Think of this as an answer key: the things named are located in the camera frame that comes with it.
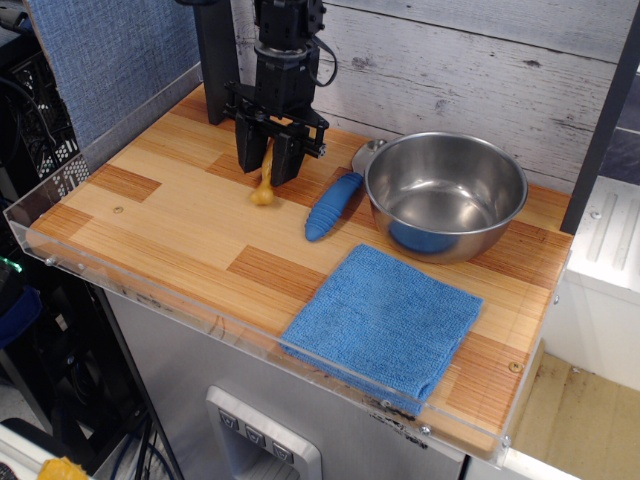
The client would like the black post at right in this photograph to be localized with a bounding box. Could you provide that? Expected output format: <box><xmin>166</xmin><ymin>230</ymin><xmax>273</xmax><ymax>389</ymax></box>
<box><xmin>560</xmin><ymin>1</ymin><xmax>639</xmax><ymax>235</ymax></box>

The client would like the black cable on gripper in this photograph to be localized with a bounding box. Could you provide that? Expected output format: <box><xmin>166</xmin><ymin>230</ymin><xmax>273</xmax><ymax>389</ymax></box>
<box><xmin>305</xmin><ymin>32</ymin><xmax>339</xmax><ymax>89</ymax></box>

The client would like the yellow toy drumstick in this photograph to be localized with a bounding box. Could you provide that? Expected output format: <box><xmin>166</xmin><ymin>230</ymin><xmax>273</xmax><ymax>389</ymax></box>
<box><xmin>249</xmin><ymin>140</ymin><xmax>274</xmax><ymax>206</ymax></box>

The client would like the clear acrylic table guard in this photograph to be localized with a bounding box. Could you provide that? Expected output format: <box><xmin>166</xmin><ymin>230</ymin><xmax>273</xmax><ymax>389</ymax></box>
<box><xmin>5</xmin><ymin>88</ymin><xmax>571</xmax><ymax>461</ymax></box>

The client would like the dark grey vertical post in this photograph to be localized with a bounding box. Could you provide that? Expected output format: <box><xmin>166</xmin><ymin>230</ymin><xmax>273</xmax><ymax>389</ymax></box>
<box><xmin>193</xmin><ymin>0</ymin><xmax>239</xmax><ymax>125</ymax></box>

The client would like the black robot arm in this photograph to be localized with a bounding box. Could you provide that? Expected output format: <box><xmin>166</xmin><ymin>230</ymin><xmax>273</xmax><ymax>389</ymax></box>
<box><xmin>225</xmin><ymin>1</ymin><xmax>329</xmax><ymax>187</ymax></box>

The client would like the yellow object bottom left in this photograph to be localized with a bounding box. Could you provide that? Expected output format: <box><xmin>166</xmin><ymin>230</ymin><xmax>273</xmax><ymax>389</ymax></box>
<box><xmin>37</xmin><ymin>457</ymin><xmax>89</xmax><ymax>480</ymax></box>

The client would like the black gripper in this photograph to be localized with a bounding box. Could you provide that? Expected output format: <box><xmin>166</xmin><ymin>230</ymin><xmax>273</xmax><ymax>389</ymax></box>
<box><xmin>224</xmin><ymin>47</ymin><xmax>329</xmax><ymax>187</ymax></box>

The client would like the blue handled metal spoon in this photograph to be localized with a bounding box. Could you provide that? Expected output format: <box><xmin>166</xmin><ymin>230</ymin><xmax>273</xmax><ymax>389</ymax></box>
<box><xmin>305</xmin><ymin>139</ymin><xmax>386</xmax><ymax>242</ymax></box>

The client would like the blue microfiber cloth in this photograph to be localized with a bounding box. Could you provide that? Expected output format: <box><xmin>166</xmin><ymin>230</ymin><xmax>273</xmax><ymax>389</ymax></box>
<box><xmin>281</xmin><ymin>244</ymin><xmax>483</xmax><ymax>416</ymax></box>

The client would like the white metal frame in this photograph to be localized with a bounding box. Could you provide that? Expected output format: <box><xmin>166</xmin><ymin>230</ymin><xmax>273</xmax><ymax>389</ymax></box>
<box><xmin>541</xmin><ymin>177</ymin><xmax>639</xmax><ymax>390</ymax></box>

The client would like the blue fabric panel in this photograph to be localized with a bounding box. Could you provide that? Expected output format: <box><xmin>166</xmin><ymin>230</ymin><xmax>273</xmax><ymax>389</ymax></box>
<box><xmin>25</xmin><ymin>1</ymin><xmax>201</xmax><ymax>148</ymax></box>

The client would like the black plastic crate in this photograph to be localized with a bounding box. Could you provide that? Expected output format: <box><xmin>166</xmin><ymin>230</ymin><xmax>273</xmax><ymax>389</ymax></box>
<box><xmin>1</xmin><ymin>52</ymin><xmax>79</xmax><ymax>179</ymax></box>

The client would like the stainless steel cabinet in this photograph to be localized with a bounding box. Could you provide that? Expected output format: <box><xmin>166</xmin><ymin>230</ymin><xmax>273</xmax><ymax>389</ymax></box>
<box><xmin>107</xmin><ymin>294</ymin><xmax>466</xmax><ymax>479</ymax></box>

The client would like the stainless steel bowl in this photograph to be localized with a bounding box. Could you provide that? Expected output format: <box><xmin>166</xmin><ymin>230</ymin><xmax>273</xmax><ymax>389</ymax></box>
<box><xmin>364</xmin><ymin>132</ymin><xmax>528</xmax><ymax>264</ymax></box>

